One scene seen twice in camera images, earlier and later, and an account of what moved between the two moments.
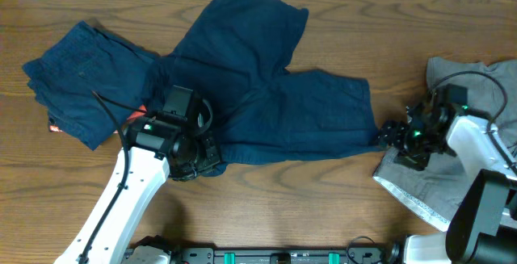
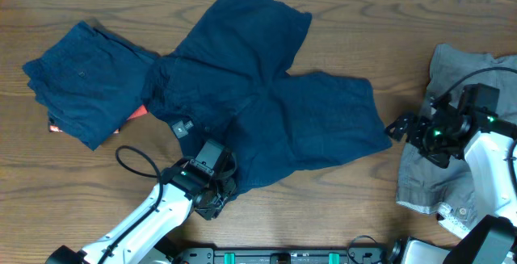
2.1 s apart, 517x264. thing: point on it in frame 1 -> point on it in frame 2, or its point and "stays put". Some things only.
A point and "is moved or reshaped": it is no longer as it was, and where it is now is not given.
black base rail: [352, 255] stays put
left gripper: [212, 158] -> [231, 189]
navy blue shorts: [235, 56] is moved or reshaped
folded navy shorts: [87, 59] stays put
